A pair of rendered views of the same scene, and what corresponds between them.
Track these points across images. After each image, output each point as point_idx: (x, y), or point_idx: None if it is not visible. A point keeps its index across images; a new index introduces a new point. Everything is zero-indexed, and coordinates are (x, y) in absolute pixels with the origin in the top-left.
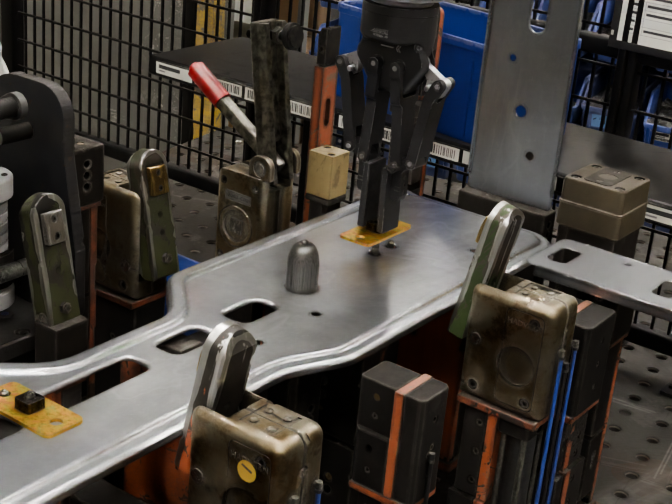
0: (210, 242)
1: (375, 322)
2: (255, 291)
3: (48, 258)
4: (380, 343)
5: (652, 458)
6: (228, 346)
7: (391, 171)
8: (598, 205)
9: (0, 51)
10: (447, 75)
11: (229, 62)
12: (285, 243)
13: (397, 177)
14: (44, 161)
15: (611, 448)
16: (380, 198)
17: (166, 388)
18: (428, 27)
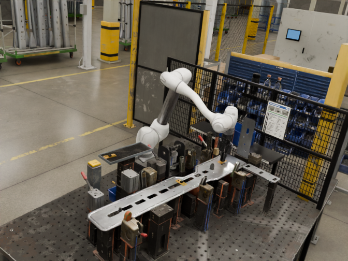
0: (196, 153)
1: (220, 174)
2: (205, 169)
3: (182, 163)
4: (221, 177)
5: (261, 195)
6: (204, 178)
7: (224, 154)
8: (254, 159)
9: (169, 126)
10: (235, 135)
11: (202, 127)
12: (209, 161)
13: (225, 155)
14: (181, 151)
15: (255, 193)
16: (222, 157)
17: (196, 181)
18: (230, 137)
